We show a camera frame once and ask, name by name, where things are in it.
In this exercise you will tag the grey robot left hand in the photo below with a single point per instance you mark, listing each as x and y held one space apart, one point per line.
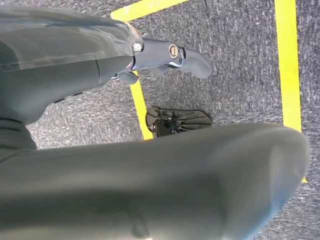
50 66

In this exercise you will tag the yellow floor tape square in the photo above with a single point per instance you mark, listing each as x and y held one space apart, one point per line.
287 66

